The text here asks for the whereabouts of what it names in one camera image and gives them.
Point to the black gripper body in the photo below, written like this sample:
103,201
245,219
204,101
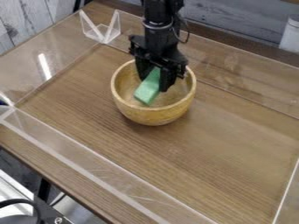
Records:
157,46

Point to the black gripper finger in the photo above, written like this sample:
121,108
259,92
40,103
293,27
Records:
144,67
167,78

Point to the green rectangular block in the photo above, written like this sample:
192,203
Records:
148,89

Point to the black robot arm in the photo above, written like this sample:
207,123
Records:
161,14

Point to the brown wooden bowl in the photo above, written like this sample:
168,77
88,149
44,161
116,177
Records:
169,105

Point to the white cylindrical container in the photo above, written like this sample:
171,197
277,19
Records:
289,39

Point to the black table leg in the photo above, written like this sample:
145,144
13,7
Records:
44,190

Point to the clear acrylic corner bracket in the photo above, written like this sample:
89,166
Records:
101,33

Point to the clear acrylic tray wall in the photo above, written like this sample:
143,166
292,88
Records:
221,166

